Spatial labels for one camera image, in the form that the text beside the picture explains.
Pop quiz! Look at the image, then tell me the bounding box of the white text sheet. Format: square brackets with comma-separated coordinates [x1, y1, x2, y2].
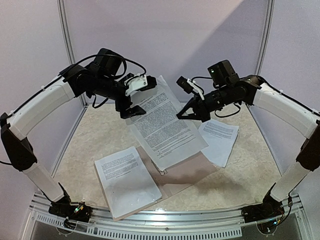
[94, 146, 162, 221]
[126, 76, 208, 170]

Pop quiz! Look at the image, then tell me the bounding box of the brown plastic folder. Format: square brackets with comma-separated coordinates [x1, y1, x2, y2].
[112, 144, 218, 223]

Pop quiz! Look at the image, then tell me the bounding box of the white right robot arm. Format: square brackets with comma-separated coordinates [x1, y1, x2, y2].
[176, 60, 320, 220]

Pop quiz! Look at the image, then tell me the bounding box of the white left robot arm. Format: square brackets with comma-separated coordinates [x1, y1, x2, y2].
[0, 48, 149, 217]

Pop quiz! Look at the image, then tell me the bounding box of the metal folder clip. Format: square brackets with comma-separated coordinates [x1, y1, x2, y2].
[151, 160, 168, 176]

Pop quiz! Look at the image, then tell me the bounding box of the white paper stack remainder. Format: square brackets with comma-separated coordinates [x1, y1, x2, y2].
[198, 119, 239, 168]

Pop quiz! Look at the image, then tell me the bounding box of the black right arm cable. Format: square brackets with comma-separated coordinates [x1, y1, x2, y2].
[192, 76, 320, 208]

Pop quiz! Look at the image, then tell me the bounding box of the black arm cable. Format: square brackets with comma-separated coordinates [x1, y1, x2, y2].
[192, 76, 320, 208]
[0, 53, 148, 166]

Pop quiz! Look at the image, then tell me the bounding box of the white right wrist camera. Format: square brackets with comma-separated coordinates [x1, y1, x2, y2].
[176, 76, 205, 101]

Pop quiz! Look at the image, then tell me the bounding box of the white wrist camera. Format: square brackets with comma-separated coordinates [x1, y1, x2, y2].
[124, 74, 157, 97]
[176, 76, 205, 101]

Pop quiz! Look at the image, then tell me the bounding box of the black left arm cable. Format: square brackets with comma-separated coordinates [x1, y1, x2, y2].
[0, 53, 148, 166]

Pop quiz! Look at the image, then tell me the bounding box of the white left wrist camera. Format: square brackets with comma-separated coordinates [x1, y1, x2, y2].
[124, 74, 157, 97]

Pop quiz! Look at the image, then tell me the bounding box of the right aluminium frame post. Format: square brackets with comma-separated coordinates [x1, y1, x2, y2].
[252, 0, 275, 75]

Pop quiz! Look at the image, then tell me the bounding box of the aluminium frame post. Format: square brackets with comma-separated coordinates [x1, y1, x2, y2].
[56, 0, 88, 108]
[252, 0, 275, 75]

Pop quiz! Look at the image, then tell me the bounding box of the left aluminium frame post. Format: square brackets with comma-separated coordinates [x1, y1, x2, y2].
[56, 0, 88, 108]

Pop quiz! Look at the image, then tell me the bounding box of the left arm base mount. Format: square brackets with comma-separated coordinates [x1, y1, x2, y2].
[48, 201, 93, 230]

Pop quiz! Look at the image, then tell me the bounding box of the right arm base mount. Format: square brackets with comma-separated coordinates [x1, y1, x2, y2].
[241, 197, 293, 226]

